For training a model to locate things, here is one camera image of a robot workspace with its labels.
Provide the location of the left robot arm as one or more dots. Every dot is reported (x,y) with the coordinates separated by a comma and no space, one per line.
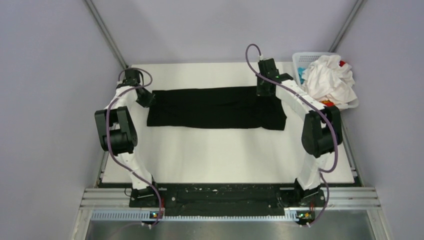
(118,135)

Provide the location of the black t shirt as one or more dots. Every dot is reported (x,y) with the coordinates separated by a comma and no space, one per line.
(216,108)

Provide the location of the white crumpled t shirt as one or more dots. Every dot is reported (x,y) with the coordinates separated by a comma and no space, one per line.
(324,79)

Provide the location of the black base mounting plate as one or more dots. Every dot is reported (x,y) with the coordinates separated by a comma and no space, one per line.
(238,209)

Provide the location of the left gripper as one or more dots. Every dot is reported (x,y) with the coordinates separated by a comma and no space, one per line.
(149,99)

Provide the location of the white cable duct strip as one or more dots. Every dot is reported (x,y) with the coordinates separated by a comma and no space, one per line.
(150,216)

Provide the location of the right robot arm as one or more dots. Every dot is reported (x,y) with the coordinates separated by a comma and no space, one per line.
(321,132)

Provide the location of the blue garment in basket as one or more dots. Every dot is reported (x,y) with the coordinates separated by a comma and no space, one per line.
(300,71)

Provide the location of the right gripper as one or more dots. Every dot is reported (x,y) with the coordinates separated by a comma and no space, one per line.
(259,91)

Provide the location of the white perforated laundry basket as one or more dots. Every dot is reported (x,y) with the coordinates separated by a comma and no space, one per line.
(303,59)

